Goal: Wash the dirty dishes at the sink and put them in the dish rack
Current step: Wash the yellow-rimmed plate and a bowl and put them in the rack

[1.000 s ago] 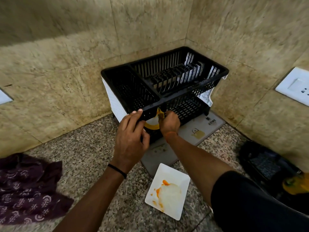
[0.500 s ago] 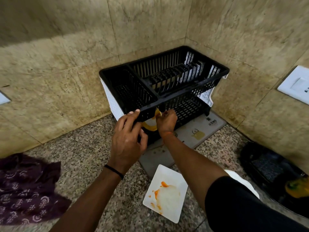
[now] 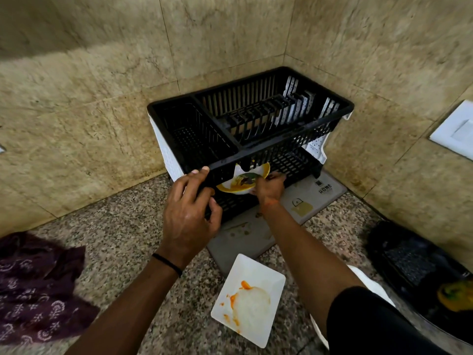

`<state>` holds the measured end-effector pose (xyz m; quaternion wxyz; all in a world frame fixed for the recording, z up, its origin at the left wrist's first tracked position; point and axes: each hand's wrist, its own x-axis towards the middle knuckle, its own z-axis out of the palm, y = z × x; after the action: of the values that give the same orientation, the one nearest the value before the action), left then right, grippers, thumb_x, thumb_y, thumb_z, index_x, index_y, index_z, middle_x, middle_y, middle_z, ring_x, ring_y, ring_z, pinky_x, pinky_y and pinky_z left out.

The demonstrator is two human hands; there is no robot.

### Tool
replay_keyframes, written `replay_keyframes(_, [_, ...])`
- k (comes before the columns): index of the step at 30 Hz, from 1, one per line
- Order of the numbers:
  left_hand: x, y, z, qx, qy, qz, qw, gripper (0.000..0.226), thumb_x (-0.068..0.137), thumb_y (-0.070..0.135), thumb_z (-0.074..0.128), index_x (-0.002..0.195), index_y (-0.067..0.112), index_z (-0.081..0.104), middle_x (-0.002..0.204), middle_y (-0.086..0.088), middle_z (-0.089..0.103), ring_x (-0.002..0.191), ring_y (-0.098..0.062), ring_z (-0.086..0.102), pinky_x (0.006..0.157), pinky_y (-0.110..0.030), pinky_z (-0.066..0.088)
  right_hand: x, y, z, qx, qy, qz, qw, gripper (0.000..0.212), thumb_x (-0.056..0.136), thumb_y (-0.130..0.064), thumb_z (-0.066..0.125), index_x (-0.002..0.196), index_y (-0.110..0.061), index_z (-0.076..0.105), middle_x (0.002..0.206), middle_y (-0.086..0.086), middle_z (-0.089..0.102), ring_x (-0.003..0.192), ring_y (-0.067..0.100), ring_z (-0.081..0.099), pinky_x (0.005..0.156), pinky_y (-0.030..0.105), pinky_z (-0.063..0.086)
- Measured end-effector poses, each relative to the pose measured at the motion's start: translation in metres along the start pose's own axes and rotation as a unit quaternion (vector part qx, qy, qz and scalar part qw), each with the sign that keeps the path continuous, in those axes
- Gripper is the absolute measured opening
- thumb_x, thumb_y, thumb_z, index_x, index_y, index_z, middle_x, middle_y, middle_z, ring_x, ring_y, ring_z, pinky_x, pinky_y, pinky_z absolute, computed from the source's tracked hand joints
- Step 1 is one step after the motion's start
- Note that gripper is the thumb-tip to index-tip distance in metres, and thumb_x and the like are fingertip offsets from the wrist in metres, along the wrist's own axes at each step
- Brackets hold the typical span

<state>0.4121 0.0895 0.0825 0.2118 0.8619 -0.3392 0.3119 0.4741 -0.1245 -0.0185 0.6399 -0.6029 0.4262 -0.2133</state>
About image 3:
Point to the person's right hand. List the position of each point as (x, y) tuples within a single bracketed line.
[(269, 189)]

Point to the person's left hand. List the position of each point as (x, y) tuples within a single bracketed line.
[(184, 225)]

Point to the person's right fingers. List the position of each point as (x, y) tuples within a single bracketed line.
[(276, 177)]

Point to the person's left thumb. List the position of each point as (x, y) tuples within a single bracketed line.
[(216, 218)]

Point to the yellow patterned bowl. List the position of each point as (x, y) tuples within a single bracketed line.
[(238, 182)]

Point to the black plastic dish rack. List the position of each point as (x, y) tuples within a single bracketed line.
[(207, 140)]

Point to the person's right forearm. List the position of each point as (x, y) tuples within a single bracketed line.
[(306, 255)]

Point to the person's left forearm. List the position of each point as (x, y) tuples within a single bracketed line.
[(136, 310)]

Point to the orange wrist thread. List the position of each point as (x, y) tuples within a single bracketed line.
[(269, 204)]

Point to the grey drying mat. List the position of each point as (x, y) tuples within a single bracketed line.
[(244, 236)]

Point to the black wristband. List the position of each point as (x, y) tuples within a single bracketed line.
[(168, 263)]

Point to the white square stained plate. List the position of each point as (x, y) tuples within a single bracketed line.
[(251, 299)]

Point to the white round dish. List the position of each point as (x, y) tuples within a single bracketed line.
[(373, 286)]

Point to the black tray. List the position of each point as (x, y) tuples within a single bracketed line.
[(410, 262)]

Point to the black sleeve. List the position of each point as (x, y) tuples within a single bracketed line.
[(373, 325)]

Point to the purple patterned cloth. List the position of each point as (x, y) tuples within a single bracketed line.
[(35, 288)]

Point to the yellow food scrap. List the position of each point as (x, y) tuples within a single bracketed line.
[(456, 295)]

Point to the white wall switch plate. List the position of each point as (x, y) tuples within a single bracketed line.
[(454, 131)]

